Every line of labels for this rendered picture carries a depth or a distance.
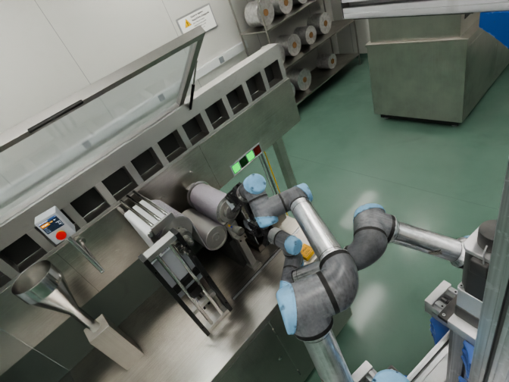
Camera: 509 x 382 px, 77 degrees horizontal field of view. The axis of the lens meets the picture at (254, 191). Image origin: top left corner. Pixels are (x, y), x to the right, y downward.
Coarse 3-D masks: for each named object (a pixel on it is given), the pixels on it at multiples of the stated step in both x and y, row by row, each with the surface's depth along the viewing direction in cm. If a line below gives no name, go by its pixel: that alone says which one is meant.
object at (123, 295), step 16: (128, 272) 158; (144, 272) 164; (112, 288) 155; (128, 288) 161; (144, 288) 167; (96, 304) 152; (112, 304) 157; (128, 304) 163; (112, 320) 160; (48, 336) 141; (64, 336) 146; (80, 336) 151; (48, 352) 143; (64, 352) 148; (80, 352) 153
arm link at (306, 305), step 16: (320, 272) 85; (288, 288) 84; (304, 288) 82; (320, 288) 81; (288, 304) 80; (304, 304) 80; (320, 304) 80; (336, 304) 80; (288, 320) 80; (304, 320) 80; (320, 320) 81; (304, 336) 82; (320, 336) 81; (320, 352) 85; (336, 352) 86; (320, 368) 87; (336, 368) 86
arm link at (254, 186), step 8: (248, 176) 113; (256, 176) 113; (248, 184) 111; (256, 184) 112; (264, 184) 113; (240, 192) 119; (248, 192) 113; (256, 192) 111; (264, 192) 115; (248, 200) 115
